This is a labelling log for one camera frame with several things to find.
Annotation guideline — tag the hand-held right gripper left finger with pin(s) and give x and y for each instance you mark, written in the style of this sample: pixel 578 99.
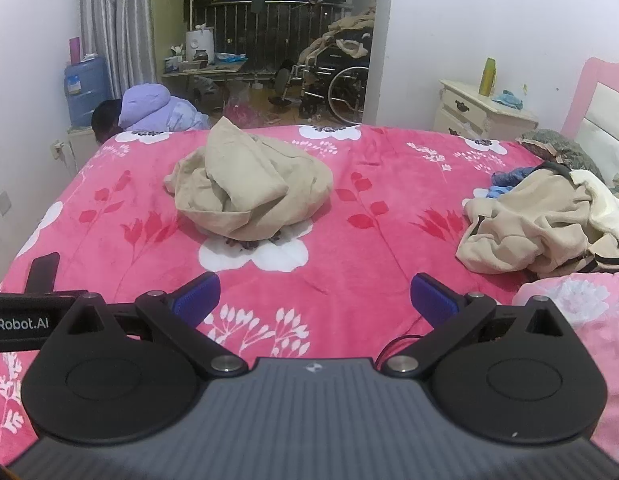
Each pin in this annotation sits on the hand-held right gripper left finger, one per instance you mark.
pixel 199 296

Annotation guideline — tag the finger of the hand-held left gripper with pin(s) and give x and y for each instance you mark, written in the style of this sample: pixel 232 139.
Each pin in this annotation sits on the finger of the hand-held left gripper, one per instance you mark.
pixel 43 272

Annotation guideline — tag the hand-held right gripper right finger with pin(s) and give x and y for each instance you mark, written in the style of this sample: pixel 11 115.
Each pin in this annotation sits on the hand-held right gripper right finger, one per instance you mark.
pixel 432 299

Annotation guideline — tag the beige clothes on wheelchair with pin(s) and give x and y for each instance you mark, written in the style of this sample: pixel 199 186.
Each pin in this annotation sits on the beige clothes on wheelchair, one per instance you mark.
pixel 347 27

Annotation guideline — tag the pink floral blanket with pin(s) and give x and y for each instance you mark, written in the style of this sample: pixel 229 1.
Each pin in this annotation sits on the pink floral blanket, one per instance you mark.
pixel 369 260

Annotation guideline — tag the light blue garment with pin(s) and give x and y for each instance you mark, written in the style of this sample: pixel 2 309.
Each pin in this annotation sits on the light blue garment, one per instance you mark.
pixel 492 192

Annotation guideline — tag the beige fleece-lined garment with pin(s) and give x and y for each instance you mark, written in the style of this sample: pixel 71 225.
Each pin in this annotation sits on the beige fleece-lined garment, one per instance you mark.
pixel 529 225

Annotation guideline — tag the small white cabinet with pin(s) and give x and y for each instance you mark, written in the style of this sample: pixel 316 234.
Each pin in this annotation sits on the small white cabinet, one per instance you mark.
pixel 81 147

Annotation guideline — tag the dark blue garment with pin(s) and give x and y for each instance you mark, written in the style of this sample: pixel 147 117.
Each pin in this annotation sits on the dark blue garment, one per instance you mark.
pixel 509 177

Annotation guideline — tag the black garment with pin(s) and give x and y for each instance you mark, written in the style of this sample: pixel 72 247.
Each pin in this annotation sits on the black garment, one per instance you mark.
pixel 559 170

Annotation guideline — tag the blue water jug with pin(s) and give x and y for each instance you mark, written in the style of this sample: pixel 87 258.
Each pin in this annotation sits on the blue water jug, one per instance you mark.
pixel 86 92

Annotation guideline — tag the pink plastic bag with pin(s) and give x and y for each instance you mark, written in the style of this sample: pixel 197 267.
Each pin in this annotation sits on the pink plastic bag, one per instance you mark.
pixel 238 110

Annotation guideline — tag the cream nightstand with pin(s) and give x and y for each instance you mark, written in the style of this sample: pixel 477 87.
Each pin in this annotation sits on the cream nightstand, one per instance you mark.
pixel 482 115

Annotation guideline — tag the dark patterned pillow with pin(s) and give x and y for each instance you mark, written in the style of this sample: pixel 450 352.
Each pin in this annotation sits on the dark patterned pillow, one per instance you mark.
pixel 559 150

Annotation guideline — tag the white fleece cloth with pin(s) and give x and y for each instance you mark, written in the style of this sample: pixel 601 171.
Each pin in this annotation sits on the white fleece cloth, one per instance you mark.
pixel 604 205

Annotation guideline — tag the blue cloth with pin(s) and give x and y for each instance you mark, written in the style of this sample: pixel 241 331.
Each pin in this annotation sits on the blue cloth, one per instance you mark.
pixel 508 99

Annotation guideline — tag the pink bottle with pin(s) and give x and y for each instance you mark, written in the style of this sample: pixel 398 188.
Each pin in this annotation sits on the pink bottle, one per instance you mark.
pixel 74 50

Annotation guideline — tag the cluttered table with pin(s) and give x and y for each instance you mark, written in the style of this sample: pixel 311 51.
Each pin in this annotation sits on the cluttered table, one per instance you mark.
pixel 204 71

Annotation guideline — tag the yellow bottle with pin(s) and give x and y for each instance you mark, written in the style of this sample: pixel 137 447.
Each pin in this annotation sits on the yellow bottle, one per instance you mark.
pixel 487 76

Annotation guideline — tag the wheelchair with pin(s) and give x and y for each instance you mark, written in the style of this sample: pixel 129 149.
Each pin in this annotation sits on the wheelchair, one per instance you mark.
pixel 339 85

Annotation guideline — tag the blue packet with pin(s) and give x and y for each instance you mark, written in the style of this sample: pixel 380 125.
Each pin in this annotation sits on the blue packet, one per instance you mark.
pixel 232 57

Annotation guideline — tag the white jug on balcony shelf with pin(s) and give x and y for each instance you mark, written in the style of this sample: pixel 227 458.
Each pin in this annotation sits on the white jug on balcony shelf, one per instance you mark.
pixel 199 42

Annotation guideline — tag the grey striped curtain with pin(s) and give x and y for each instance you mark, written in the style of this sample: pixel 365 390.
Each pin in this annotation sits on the grey striped curtain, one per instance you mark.
pixel 116 25

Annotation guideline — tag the pink headboard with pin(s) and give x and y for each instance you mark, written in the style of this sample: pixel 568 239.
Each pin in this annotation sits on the pink headboard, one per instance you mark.
pixel 597 90

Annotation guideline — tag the metal balcony railing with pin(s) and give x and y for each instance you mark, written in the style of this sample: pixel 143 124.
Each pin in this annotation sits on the metal balcony railing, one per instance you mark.
pixel 259 30

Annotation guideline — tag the wall socket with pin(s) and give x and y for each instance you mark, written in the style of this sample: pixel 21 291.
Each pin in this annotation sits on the wall socket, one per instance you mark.
pixel 3 203

